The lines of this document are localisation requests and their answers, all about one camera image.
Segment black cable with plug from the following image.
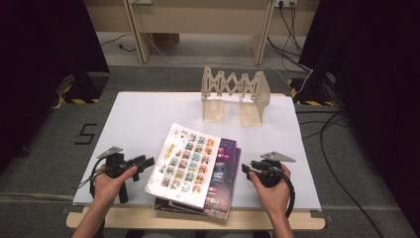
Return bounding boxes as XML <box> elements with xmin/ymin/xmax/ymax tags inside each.
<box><xmin>98</xmin><ymin>32</ymin><xmax>137</xmax><ymax>54</ymax></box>

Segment black book with red print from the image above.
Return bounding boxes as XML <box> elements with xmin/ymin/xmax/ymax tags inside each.
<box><xmin>152</xmin><ymin>197</ymin><xmax>229</xmax><ymax>221</ymax></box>

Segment white table sheet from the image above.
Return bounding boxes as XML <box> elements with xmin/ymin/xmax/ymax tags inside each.
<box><xmin>72</xmin><ymin>91</ymin><xmax>322</xmax><ymax>212</ymax></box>

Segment black floor cables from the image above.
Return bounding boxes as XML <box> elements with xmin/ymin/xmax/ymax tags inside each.
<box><xmin>295</xmin><ymin>110</ymin><xmax>385</xmax><ymax>238</ymax></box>

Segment thin white cable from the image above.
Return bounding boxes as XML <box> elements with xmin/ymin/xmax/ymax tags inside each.
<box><xmin>142</xmin><ymin>31</ymin><xmax>313</xmax><ymax>95</ymax></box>

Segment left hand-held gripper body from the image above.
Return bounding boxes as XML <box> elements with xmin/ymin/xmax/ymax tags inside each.
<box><xmin>97</xmin><ymin>146</ymin><xmax>135</xmax><ymax>204</ymax></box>

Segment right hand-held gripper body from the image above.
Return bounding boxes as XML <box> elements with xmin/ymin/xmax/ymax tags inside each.
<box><xmin>251</xmin><ymin>151</ymin><xmax>296</xmax><ymax>188</ymax></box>

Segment beige expandable book rack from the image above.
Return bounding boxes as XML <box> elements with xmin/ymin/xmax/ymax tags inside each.
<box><xmin>200</xmin><ymin>66</ymin><xmax>271</xmax><ymax>128</ymax></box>

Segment black cables from wall socket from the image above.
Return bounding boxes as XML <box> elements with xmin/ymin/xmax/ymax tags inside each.
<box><xmin>266</xmin><ymin>0</ymin><xmax>313</xmax><ymax>74</ymax></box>

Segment purple book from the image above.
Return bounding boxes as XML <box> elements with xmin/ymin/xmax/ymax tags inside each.
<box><xmin>201</xmin><ymin>138</ymin><xmax>243</xmax><ymax>221</ymax></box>

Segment person's left hand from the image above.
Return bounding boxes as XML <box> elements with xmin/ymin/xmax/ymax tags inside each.
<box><xmin>93</xmin><ymin>165</ymin><xmax>139</xmax><ymax>207</ymax></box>

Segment black curtain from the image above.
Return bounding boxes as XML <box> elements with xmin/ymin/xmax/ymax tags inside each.
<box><xmin>0</xmin><ymin>0</ymin><xmax>110</xmax><ymax>175</ymax></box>
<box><xmin>298</xmin><ymin>0</ymin><xmax>420</xmax><ymax>227</ymax></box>

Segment beige wooden desk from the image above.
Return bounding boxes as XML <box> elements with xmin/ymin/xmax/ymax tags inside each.
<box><xmin>82</xmin><ymin>0</ymin><xmax>321</xmax><ymax>65</ymax></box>

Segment white book with colourful cover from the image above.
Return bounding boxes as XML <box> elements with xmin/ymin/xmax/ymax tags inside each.
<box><xmin>144</xmin><ymin>122</ymin><xmax>222</xmax><ymax>210</ymax></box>

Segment person's right hand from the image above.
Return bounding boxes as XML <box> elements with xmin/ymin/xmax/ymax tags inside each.
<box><xmin>249</xmin><ymin>164</ymin><xmax>292</xmax><ymax>216</ymax></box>

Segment black stand base striped tape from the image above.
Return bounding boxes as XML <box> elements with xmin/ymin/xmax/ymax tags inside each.
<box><xmin>60</xmin><ymin>71</ymin><xmax>110</xmax><ymax>105</ymax></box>
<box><xmin>286</xmin><ymin>70</ymin><xmax>342</xmax><ymax>107</ymax></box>

